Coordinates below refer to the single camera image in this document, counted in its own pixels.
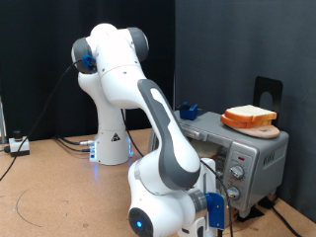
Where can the black metal bookend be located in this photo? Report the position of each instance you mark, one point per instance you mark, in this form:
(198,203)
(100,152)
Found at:
(268,84)

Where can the round wooden board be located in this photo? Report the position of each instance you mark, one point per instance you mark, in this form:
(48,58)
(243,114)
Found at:
(263,132)

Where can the black foot pad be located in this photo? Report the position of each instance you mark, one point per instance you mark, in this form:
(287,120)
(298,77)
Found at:
(266,203)

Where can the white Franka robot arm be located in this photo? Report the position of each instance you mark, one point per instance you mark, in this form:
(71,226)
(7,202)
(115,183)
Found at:
(158,148)

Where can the silver toaster oven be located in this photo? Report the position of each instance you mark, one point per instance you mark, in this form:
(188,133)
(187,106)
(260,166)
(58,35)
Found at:
(263,161)

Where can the grey metal pole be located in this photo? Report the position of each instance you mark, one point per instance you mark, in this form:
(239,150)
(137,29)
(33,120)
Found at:
(2,121)

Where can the emergency stop button box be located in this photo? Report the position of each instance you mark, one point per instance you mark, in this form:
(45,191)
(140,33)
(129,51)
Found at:
(18,146)

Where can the silver oven knob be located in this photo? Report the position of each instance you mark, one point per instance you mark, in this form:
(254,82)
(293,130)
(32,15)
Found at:
(234,193)
(237,172)

